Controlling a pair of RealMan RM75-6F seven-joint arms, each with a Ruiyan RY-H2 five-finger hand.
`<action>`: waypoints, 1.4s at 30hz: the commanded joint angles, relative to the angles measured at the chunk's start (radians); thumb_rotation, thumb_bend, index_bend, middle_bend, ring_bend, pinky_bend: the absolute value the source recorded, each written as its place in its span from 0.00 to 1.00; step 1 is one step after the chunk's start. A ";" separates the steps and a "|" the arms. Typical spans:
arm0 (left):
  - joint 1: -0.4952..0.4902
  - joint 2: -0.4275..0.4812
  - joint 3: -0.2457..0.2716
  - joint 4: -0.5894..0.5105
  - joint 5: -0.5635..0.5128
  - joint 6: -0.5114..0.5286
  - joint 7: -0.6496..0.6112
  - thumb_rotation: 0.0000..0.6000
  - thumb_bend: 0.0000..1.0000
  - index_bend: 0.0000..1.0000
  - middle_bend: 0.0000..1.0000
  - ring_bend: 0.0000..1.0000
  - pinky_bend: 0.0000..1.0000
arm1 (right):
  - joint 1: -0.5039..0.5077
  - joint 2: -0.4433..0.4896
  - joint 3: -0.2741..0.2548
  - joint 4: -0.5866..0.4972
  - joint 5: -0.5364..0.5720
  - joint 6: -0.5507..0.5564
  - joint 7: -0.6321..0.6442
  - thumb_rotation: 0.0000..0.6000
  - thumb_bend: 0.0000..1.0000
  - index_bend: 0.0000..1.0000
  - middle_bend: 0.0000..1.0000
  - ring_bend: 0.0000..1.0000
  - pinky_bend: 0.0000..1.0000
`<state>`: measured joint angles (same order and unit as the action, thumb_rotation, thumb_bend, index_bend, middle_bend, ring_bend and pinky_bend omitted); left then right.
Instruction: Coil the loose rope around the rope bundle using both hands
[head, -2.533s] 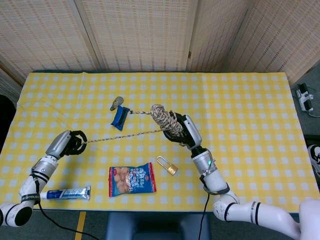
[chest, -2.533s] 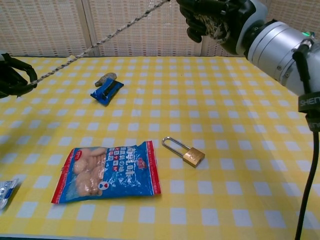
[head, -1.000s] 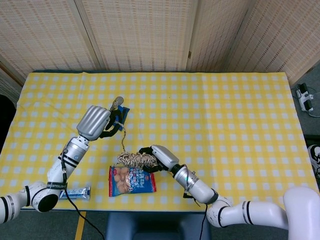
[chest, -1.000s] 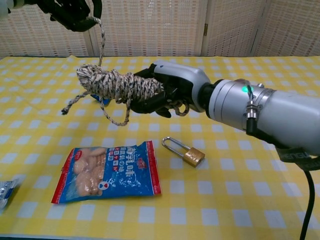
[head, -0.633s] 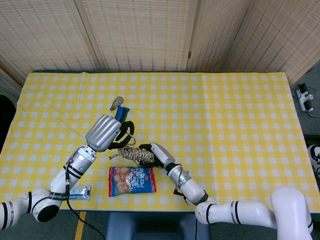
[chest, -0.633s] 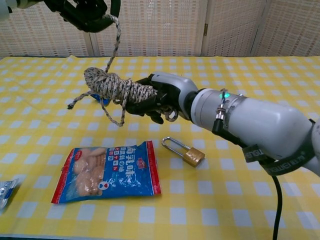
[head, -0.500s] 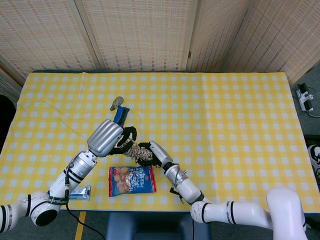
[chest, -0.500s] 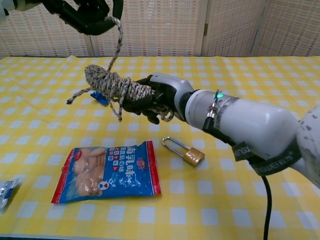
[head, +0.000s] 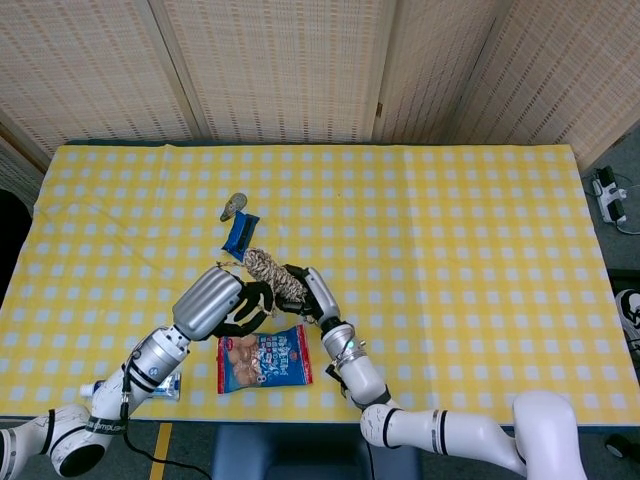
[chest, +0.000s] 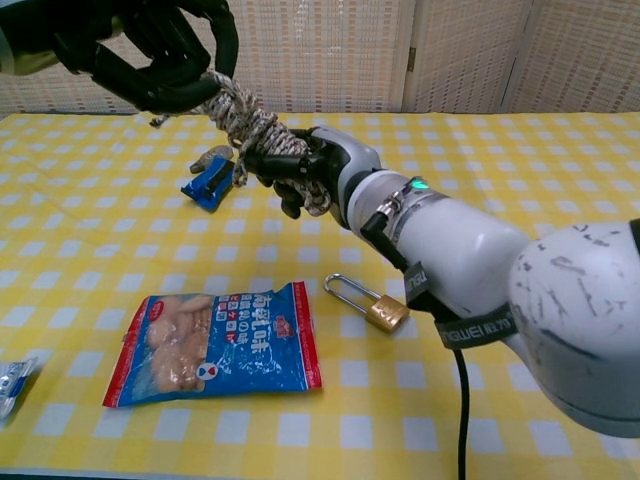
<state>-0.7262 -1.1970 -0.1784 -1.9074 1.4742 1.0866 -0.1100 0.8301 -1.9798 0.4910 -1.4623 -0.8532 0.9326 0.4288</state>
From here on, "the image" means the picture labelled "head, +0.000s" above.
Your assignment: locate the white blue toothpaste tube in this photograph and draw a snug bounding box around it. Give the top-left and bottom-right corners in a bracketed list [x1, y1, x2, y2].
[79, 372, 182, 403]

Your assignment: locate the white power strip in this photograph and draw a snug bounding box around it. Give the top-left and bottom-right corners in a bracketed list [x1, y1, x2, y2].
[592, 167, 630, 225]

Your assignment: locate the woven folding screen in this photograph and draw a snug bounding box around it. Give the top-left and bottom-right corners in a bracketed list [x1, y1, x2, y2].
[0, 0, 640, 171]

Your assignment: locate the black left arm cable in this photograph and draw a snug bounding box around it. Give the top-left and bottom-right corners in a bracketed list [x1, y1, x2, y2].
[121, 399, 211, 480]

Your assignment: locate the blue cookie snack bag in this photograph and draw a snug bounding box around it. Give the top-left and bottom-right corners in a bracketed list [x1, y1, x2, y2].
[216, 323, 315, 396]

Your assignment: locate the black white shoe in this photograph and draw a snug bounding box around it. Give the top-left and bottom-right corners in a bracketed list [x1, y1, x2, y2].
[614, 288, 640, 359]

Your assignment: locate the black caster wheel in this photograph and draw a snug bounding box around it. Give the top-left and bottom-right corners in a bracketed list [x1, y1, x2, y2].
[604, 433, 640, 459]

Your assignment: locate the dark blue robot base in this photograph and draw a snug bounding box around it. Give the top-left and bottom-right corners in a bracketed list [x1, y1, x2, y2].
[209, 424, 424, 480]

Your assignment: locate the yellow white checkered tablecloth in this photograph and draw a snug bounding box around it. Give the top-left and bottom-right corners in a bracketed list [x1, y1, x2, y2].
[0, 143, 634, 429]

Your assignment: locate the yellow floor tape strip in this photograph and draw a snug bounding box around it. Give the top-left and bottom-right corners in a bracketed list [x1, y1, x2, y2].
[149, 422, 174, 480]

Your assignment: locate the speckled beige braided rope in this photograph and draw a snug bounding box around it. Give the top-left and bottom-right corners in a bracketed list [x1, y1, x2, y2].
[215, 247, 309, 319]

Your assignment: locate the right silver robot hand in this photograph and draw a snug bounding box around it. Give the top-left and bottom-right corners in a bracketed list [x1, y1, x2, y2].
[277, 264, 342, 329]

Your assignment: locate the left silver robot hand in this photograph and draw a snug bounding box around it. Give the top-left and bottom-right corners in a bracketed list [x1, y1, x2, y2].
[171, 266, 279, 343]

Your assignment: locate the dark blue snack wrapper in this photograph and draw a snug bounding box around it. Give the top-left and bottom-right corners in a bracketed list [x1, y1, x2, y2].
[221, 209, 261, 263]

